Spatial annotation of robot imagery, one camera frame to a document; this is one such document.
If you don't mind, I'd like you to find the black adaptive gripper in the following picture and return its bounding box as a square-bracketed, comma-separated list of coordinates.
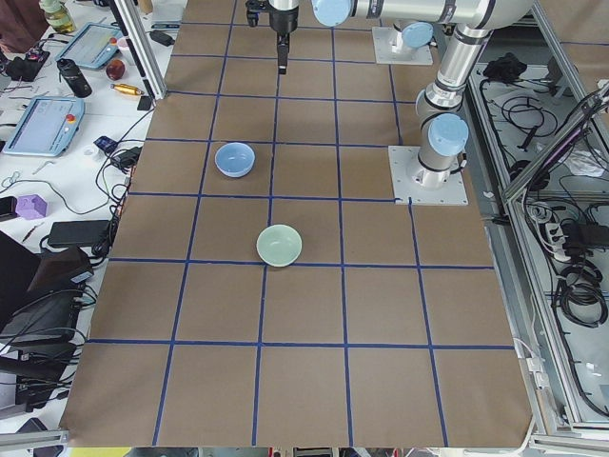
[268, 0, 299, 75]

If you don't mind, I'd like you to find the green ceramic bowl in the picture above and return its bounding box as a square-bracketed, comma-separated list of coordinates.
[256, 224, 303, 268]

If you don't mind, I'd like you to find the blue ceramic bowl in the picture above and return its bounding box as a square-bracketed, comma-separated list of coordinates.
[214, 142, 256, 178]

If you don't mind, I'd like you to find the small black box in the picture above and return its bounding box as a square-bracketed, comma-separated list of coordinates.
[137, 96, 152, 111]

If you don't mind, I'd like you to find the gold metal cylinder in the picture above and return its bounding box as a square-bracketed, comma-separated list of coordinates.
[110, 84, 145, 96]

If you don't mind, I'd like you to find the red apple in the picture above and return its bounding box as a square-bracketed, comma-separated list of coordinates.
[106, 59, 126, 81]

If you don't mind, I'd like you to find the blue teach pendant far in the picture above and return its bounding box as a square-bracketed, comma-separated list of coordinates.
[55, 22, 123, 70]

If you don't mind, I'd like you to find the blue teach pendant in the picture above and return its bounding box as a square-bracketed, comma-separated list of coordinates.
[2, 96, 85, 157]
[55, 22, 123, 70]

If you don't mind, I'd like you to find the black water bottle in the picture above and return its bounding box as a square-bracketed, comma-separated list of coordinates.
[57, 58, 92, 98]

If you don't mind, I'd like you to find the blue teach pendant near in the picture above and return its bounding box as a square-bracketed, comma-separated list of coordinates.
[2, 96, 85, 157]

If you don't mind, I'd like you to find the brown paper mat blue grid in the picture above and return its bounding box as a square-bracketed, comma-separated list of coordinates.
[61, 1, 531, 448]

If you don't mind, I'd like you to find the black power adapter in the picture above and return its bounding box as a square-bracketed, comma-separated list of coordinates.
[47, 220, 109, 248]

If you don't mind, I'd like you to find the purple plastic block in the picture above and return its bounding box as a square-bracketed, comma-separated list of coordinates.
[15, 194, 48, 220]

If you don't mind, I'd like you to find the aluminium frame post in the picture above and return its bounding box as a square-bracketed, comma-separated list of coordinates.
[109, 0, 167, 100]

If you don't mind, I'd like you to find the aluminium cable tray frame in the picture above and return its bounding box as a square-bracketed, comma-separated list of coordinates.
[467, 1, 608, 456]

